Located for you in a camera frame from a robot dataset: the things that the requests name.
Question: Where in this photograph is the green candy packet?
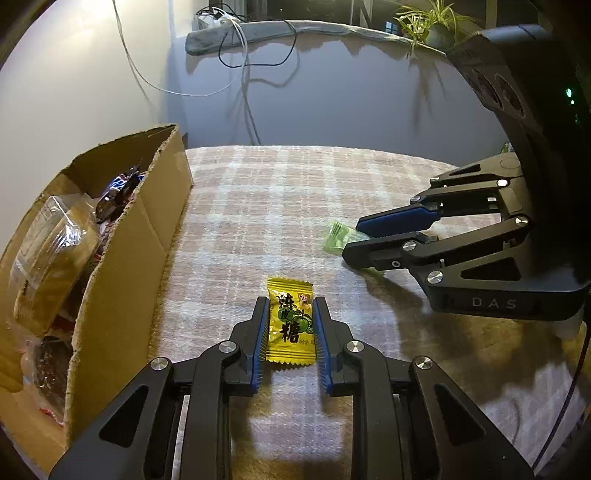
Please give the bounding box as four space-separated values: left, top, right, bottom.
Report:
323 220 393 278

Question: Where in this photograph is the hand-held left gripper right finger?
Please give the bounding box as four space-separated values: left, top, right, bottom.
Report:
313 296 539 480

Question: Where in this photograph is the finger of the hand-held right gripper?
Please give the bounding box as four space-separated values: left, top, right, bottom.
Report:
355 178 528 237
342 216 533 285

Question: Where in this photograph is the brown cardboard box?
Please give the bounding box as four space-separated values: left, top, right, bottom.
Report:
0 123 194 462

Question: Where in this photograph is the brown blue chocolate bar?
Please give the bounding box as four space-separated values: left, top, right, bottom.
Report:
95 164 146 222

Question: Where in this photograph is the white cable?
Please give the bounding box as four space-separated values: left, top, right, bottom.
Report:
112 0 247 97

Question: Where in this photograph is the brown pastry in clear wrapper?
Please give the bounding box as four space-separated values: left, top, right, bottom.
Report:
21 335 75 423

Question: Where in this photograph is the white charger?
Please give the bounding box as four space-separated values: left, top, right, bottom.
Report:
198 4 237 28

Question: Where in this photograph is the grey cable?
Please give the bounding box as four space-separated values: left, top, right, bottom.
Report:
240 69 262 145

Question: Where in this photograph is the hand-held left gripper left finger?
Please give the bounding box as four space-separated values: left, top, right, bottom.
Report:
48 296 271 480

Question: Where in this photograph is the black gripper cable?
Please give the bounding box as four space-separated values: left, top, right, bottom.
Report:
531 323 589 472

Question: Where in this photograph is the grey cloth pad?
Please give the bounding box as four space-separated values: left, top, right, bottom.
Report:
185 18 416 57

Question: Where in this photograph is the plaid tablecloth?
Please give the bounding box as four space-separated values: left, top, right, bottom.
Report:
157 144 587 480

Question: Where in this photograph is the bread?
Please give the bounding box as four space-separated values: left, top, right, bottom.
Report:
11 194 102 335

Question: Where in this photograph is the green potted plant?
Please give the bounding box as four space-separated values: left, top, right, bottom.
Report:
394 0 485 54

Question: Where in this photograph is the yellow candy packet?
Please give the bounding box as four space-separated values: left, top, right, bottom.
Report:
264 277 319 367

